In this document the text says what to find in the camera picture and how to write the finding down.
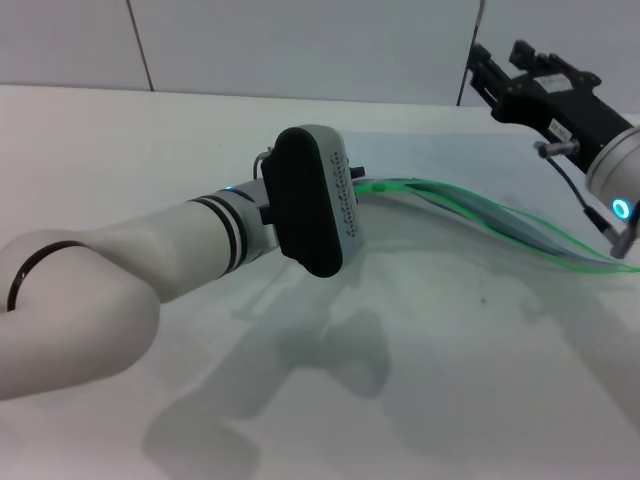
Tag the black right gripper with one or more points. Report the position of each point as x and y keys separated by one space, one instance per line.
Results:
x=560 y=110

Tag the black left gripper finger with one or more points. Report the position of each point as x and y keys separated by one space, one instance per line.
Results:
x=357 y=172

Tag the green zipper slider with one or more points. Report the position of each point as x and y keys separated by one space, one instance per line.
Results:
x=378 y=188

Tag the transparent document bag green zipper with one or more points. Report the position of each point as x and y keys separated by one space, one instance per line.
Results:
x=500 y=215

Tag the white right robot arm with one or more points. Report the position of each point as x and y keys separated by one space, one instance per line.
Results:
x=620 y=170

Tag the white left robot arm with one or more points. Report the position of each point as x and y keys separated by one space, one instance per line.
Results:
x=125 y=270

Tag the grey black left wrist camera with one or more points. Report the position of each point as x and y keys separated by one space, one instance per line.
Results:
x=305 y=200

